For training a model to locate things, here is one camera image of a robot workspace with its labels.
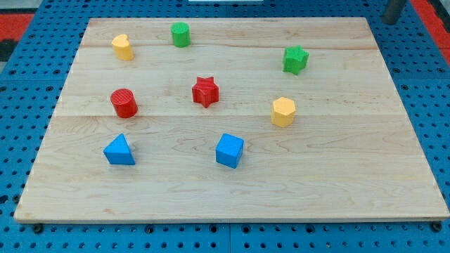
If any light wooden board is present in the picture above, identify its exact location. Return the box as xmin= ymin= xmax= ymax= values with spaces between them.
xmin=14 ymin=18 xmax=449 ymax=224

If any red cylinder block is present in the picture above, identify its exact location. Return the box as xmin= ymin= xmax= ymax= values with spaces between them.
xmin=110 ymin=89 xmax=138 ymax=118

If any blue triangular prism block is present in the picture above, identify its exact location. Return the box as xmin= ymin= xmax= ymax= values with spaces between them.
xmin=103 ymin=134 xmax=136 ymax=165

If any green star block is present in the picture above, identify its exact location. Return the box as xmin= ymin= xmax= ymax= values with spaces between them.
xmin=283 ymin=46 xmax=309 ymax=75

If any yellow heart block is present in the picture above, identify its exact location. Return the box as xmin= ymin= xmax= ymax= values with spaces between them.
xmin=111 ymin=34 xmax=134 ymax=60

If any yellow hexagonal prism block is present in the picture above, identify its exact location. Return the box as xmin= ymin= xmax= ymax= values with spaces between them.
xmin=271 ymin=97 xmax=296 ymax=127

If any blue cube block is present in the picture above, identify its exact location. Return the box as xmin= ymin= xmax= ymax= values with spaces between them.
xmin=215 ymin=134 xmax=244 ymax=169

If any red star block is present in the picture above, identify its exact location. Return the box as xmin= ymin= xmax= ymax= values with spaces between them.
xmin=192 ymin=77 xmax=219 ymax=108

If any green cylinder block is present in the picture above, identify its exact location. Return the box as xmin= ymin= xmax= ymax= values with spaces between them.
xmin=171 ymin=22 xmax=191 ymax=48

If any grey cylindrical robot stylus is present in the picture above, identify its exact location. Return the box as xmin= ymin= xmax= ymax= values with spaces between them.
xmin=381 ymin=0 xmax=406 ymax=25

